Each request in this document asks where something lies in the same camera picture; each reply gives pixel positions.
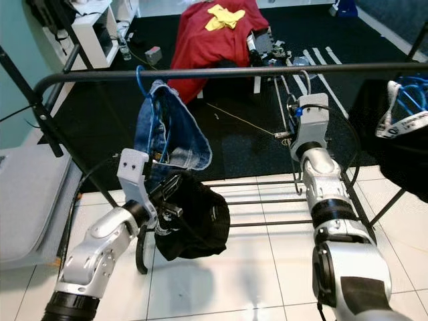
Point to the small grey box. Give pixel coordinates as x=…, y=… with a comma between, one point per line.
x=154, y=55

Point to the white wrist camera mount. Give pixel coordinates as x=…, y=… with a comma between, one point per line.
x=314, y=124
x=132, y=170

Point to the red cloth with yellow star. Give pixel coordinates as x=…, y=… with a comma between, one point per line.
x=207, y=53

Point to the blue denim shorts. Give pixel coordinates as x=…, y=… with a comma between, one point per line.
x=184, y=144

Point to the white frame table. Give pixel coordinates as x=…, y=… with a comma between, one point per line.
x=257, y=85

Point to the black mechanical device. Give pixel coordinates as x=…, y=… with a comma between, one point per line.
x=259, y=47

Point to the black printed t-shirt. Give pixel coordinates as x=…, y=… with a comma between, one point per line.
x=200, y=227

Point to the black floor mat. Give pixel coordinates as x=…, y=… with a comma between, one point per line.
x=107, y=120

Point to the black metal clothes rack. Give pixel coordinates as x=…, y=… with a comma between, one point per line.
x=207, y=72

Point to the black backpack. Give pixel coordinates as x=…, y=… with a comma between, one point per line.
x=43, y=10

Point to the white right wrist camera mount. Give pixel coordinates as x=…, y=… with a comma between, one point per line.
x=314, y=124

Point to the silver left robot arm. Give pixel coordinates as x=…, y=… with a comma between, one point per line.
x=100, y=257

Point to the grey cushioned bench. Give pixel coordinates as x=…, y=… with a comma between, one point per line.
x=27, y=214

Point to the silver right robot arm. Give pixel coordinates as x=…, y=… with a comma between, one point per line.
x=324, y=180

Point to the blue plastic hanger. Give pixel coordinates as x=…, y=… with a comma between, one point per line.
x=408, y=87
x=420, y=100
x=139, y=79

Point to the black shirt with white label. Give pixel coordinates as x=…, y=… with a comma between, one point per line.
x=401, y=174

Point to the white shelf unit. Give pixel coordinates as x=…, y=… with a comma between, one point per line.
x=100, y=33

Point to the blue floor mop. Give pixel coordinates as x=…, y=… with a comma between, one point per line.
x=346, y=9

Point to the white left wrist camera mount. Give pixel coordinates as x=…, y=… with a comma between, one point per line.
x=132, y=170

